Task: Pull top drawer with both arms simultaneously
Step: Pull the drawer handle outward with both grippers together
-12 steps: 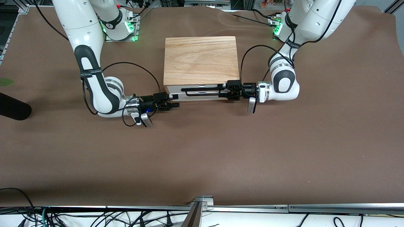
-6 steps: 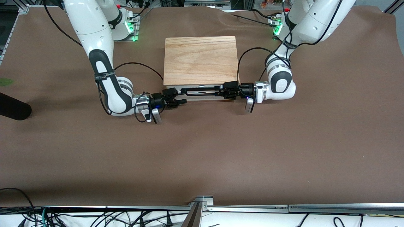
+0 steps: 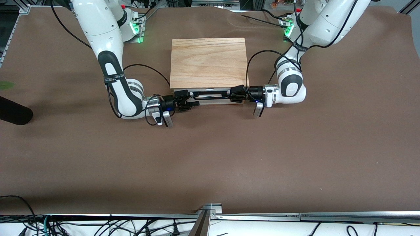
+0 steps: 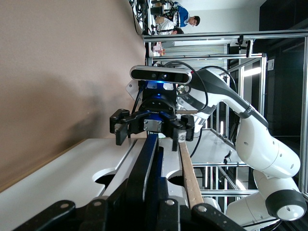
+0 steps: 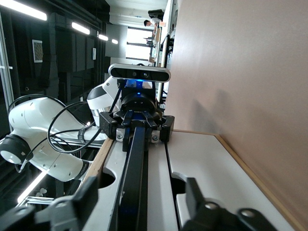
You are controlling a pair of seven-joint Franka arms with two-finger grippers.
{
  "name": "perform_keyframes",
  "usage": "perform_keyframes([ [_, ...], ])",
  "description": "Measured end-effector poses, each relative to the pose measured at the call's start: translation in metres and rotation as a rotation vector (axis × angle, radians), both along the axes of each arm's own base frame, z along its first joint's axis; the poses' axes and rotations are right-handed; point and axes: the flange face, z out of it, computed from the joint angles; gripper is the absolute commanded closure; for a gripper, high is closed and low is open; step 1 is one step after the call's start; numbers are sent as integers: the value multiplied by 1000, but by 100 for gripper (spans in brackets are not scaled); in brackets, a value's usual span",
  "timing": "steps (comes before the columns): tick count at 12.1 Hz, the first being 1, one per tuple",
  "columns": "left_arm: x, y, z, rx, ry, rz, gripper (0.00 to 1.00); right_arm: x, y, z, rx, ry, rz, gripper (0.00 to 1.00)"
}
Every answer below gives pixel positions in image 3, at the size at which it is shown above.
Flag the black drawer handle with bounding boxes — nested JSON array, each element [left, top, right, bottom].
[[192, 91, 231, 100]]

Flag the light wooden drawer cabinet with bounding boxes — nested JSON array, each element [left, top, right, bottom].
[[170, 37, 250, 105]]

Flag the brown table cover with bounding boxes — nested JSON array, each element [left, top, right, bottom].
[[0, 6, 420, 215]]

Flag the black cylindrical object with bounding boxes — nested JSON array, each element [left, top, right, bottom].
[[0, 96, 33, 126]]

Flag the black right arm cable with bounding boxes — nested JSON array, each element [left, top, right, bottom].
[[49, 0, 172, 127]]

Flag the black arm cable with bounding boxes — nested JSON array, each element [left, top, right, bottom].
[[49, 0, 172, 127], [245, 0, 359, 96]]

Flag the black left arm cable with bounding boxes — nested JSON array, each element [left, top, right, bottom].
[[245, 0, 359, 96]]

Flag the black cable on cover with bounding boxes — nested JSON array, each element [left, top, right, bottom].
[[240, 13, 286, 27]]

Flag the long aluminium frame rail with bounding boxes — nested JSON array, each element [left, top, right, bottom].
[[0, 211, 420, 225]]

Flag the aluminium frame post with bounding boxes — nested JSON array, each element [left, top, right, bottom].
[[188, 203, 223, 236]]

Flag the aluminium side frame profile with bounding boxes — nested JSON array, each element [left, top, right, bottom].
[[0, 4, 31, 68]]

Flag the black looped floor cable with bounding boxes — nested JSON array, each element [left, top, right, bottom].
[[0, 195, 38, 230]]

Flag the aluminium corner frame profile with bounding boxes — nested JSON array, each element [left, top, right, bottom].
[[398, 0, 420, 15]]

